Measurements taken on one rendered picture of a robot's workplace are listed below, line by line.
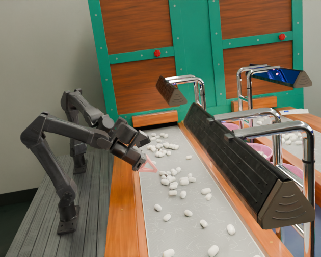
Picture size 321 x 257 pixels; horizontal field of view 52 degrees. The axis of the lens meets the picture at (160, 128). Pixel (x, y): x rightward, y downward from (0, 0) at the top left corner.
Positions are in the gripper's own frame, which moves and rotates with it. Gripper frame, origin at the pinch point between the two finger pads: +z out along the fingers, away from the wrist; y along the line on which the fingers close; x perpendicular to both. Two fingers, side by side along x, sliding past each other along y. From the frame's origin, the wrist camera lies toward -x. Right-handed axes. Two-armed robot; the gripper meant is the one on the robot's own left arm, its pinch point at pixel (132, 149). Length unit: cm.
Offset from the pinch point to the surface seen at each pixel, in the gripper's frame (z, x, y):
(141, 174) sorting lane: 7.1, 3.8, -14.4
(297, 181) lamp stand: 19, -38, -88
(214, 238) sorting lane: 21, -9, -72
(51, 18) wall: -94, -22, 147
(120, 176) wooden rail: -1.4, 7.8, -19.2
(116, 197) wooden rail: -2.3, 8.4, -39.3
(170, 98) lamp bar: -2.0, -32.7, -17.5
